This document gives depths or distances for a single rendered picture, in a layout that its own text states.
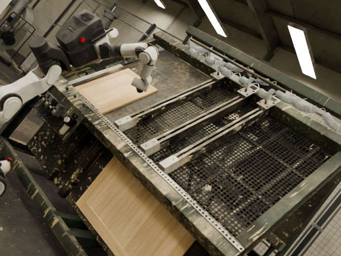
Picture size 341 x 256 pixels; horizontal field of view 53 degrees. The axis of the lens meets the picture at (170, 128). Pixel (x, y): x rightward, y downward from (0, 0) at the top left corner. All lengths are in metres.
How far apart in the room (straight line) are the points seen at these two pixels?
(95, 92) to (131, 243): 1.25
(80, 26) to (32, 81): 0.49
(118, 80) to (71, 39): 0.78
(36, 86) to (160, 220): 1.21
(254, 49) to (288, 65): 1.00
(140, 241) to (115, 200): 0.35
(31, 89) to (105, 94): 0.66
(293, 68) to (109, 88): 5.71
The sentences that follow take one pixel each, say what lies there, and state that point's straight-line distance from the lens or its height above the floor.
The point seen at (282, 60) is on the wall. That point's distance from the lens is 8.25.
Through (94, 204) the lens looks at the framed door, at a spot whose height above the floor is 0.36.
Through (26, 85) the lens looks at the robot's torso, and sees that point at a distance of 2.45.
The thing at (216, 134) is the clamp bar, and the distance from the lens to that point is 2.44.
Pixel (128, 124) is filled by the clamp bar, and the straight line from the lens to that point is 2.49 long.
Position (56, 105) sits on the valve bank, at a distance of 2.69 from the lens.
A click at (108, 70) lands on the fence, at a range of 3.12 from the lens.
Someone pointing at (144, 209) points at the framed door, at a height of 0.61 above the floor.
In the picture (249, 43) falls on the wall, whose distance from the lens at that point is 8.80.
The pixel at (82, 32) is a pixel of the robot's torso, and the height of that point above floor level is 1.27.
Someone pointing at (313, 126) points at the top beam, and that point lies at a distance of 2.70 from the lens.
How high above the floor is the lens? 1.14
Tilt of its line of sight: level
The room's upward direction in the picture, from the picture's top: 39 degrees clockwise
